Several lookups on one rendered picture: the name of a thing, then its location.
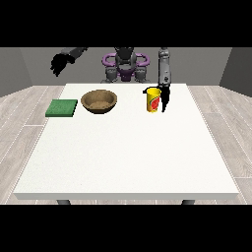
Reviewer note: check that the grey robot trunk purple rings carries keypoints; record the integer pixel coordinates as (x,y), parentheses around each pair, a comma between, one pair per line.
(125,67)

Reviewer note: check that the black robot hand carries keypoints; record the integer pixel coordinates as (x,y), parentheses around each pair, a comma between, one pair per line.
(60,63)
(164,95)

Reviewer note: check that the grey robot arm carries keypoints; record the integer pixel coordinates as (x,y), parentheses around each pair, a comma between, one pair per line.
(164,67)
(76,51)

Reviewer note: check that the green square pad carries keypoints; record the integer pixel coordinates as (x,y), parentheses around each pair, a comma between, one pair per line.
(61,108)

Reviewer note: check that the yellow cup with melon print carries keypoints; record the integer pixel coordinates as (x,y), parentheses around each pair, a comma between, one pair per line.
(153,99)

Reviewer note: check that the dark table leg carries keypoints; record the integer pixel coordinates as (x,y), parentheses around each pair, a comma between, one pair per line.
(188,202)
(63,202)

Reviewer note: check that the brown wooden bowl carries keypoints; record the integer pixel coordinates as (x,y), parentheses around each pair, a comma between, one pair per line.
(98,101)

